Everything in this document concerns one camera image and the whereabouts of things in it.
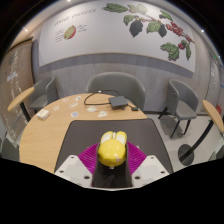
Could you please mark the round wooden side table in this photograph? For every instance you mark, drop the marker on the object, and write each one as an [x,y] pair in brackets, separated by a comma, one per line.
[213,115]
[19,98]

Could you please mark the small white packet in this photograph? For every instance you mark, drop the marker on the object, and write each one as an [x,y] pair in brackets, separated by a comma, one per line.
[74,114]
[56,107]
[102,114]
[91,109]
[73,104]
[65,99]
[78,98]

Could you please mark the yellow computer mouse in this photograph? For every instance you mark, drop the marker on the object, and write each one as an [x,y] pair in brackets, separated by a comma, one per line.
[112,150]

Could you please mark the black mouse pad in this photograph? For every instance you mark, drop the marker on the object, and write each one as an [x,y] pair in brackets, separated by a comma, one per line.
[83,133]

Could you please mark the brown wall board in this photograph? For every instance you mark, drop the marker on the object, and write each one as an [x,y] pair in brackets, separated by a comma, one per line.
[15,73]

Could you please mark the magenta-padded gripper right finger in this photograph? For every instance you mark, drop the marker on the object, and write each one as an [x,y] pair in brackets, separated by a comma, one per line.
[150,168]

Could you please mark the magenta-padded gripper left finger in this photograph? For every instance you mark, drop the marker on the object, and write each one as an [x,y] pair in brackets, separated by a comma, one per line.
[75,168]

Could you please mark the small black plug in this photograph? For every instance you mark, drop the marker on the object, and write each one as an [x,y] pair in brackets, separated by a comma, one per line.
[134,108]

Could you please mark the black power adapter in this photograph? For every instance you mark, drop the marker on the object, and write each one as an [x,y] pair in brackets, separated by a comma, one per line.
[118,101]

